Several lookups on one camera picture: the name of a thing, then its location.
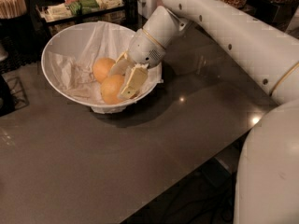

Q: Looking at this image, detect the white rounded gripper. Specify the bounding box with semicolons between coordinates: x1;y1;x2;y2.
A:
108;29;165;100

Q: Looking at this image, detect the orange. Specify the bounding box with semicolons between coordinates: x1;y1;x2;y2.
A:
93;58;115;83
100;75;124;105

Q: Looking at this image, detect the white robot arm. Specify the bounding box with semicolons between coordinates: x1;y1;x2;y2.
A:
112;0;299;224

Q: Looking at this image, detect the white slanted bowl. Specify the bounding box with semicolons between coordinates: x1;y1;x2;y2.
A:
41;21;163;109

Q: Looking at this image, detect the white paper bowl liner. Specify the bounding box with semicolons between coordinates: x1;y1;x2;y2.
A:
48;23;164;115

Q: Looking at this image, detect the white appliance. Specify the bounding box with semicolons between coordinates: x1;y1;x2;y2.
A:
136;0;163;20

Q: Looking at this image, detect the tray of tea bags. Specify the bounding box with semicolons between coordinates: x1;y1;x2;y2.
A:
36;0;124;21

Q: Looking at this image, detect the cup of wooden stirrers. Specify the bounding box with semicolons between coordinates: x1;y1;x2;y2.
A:
0;0;27;19

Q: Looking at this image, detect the black wire rack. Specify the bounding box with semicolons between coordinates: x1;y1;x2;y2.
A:
0;75;29;117

